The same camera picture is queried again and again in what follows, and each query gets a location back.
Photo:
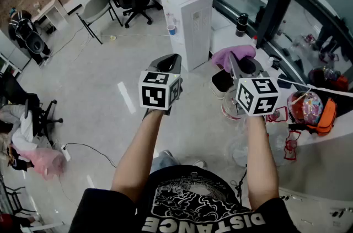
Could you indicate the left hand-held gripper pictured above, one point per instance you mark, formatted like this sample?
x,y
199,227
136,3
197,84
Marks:
x,y
154,95

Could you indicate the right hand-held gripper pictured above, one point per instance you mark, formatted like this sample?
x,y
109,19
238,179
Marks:
x,y
259,99

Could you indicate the purple cloth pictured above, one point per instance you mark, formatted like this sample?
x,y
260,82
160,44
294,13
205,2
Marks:
x,y
220,57

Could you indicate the white water dispenser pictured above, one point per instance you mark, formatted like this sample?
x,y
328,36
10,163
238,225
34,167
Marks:
x,y
179,11

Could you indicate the person's left forearm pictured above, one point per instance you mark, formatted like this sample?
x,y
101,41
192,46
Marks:
x,y
138,149

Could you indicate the person's right forearm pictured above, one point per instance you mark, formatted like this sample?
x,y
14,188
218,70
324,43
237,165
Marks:
x,y
262,157

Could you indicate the clear bottle with red cap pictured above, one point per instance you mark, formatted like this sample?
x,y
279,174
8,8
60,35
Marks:
x,y
254,42

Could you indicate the white trash bin black liner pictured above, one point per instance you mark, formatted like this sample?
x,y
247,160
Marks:
x,y
220,80

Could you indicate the blue paper cup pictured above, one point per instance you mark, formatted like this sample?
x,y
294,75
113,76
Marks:
x,y
171,31

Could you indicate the black thermos bottle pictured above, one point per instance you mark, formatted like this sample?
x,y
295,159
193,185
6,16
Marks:
x,y
241,25

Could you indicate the clear bag with red trim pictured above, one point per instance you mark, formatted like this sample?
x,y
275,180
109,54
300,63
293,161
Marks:
x,y
277,114
291,145

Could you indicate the yellow cup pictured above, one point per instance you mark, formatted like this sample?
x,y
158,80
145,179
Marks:
x,y
113,38

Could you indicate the colourful patterned backpack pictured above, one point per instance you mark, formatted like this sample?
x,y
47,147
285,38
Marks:
x,y
309,106

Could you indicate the dark red backpack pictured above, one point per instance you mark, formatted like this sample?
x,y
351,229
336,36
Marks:
x,y
325,77

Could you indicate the person's left white shoe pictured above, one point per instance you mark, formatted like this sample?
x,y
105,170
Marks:
x,y
166,153

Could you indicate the person's white shoe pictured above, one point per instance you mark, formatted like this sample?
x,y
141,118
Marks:
x,y
200,163
166,153

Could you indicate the grey chair with black legs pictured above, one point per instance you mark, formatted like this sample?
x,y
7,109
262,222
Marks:
x,y
95,8

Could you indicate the person's blue jeans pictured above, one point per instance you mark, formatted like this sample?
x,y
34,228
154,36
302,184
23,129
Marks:
x,y
165,163

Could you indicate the person's right white shoe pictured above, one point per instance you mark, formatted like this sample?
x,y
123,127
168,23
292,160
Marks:
x,y
200,163

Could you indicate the pale wooden desk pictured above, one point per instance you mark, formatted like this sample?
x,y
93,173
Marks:
x,y
51,4

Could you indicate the white power strip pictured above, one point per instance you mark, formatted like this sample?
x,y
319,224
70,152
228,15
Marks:
x,y
66,153

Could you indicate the black swivel chair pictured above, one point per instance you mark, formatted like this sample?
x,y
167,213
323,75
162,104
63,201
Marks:
x,y
41,116

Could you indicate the pink plastic bag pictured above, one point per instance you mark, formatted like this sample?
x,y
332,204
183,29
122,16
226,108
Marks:
x,y
44,163

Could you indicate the person's black printed T-shirt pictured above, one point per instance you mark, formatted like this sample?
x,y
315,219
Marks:
x,y
110,212

